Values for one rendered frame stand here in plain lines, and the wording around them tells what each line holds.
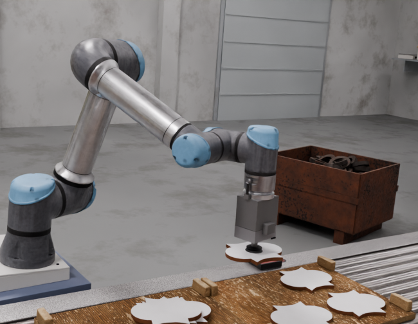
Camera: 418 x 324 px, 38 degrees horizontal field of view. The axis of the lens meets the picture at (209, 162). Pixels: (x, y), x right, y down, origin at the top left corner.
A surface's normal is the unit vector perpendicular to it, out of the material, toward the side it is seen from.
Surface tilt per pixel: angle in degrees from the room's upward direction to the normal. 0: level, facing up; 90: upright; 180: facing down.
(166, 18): 90
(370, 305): 0
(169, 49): 90
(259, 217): 90
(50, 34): 90
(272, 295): 0
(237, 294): 0
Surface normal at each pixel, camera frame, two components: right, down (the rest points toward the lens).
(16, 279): 0.56, 0.22
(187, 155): -0.50, 0.12
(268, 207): 0.74, 0.19
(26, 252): 0.23, -0.07
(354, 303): 0.07, -0.97
